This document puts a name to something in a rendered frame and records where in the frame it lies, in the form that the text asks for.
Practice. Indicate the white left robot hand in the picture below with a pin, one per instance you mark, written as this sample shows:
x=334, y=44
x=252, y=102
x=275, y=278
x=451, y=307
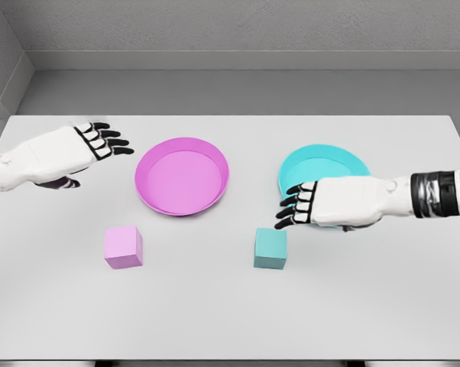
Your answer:
x=62, y=151

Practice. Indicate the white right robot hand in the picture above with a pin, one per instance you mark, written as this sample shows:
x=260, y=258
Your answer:
x=341, y=202

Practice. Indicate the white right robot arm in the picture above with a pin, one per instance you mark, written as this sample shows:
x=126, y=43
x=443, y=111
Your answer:
x=428, y=193

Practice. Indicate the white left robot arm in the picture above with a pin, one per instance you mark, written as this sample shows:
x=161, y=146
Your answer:
x=6, y=172

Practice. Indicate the cyan round plate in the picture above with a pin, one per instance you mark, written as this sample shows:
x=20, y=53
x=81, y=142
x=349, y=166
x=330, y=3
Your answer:
x=321, y=162

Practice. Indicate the cyan cube block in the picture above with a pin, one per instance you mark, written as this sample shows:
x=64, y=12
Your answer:
x=270, y=248

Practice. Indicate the pink cube block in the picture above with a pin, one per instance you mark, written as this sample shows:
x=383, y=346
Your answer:
x=123, y=246

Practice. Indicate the pink round plate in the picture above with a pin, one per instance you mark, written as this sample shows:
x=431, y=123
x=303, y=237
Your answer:
x=182, y=176

